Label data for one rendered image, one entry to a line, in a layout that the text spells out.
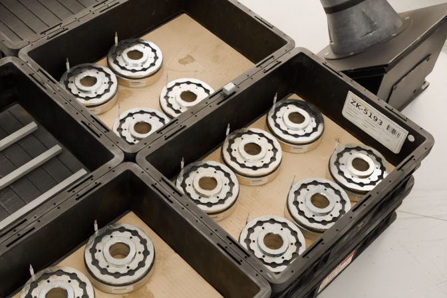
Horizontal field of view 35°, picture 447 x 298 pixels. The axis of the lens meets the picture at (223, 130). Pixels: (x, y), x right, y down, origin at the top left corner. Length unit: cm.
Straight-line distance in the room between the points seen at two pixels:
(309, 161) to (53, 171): 43
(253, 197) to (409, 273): 32
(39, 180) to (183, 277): 29
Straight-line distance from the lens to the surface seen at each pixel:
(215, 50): 139
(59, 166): 119
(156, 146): 108
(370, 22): 142
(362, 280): 127
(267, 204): 116
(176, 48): 139
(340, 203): 115
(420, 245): 135
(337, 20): 143
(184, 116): 113
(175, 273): 107
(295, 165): 122
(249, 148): 120
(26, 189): 117
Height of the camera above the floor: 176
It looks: 48 degrees down
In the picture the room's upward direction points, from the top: 8 degrees clockwise
